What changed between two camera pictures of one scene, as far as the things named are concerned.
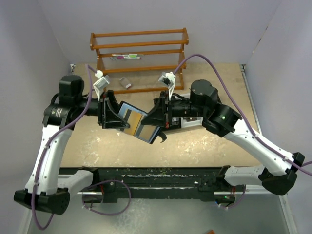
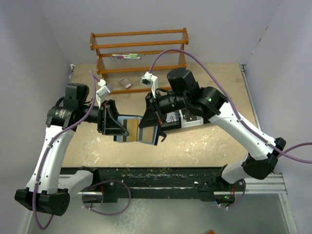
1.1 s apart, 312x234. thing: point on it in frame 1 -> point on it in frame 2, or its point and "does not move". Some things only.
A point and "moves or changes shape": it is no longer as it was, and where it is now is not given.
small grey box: x=124 y=82 does not move
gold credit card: x=133 y=119 moves or changes shape
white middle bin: x=189 y=122 does not move
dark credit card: x=189 y=119 does not move
